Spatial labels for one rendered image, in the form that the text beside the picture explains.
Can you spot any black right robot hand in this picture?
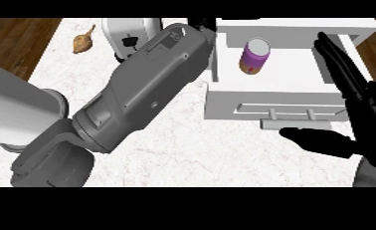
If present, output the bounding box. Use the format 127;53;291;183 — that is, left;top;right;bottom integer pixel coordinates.
278;31;376;167

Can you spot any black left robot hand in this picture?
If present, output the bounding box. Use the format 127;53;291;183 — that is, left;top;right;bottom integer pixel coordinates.
188;17;219;41

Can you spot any purple can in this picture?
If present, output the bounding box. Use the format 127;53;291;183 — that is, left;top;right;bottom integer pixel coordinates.
238;37;272;76

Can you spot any white drawer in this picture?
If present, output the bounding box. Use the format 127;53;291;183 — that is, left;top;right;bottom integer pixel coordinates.
202;90;353;130
208;32;376;94

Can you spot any white drawer front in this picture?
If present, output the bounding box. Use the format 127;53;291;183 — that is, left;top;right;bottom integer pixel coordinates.
202;90;353;130

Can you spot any white toaster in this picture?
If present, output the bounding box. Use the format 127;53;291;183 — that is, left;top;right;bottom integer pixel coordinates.
102;18;167;64

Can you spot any white cabinet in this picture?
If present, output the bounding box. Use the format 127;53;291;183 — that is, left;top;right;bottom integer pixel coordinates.
214;18;376;43

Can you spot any brown sweet potato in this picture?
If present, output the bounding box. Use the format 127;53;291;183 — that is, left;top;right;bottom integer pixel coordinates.
73;24;99;55

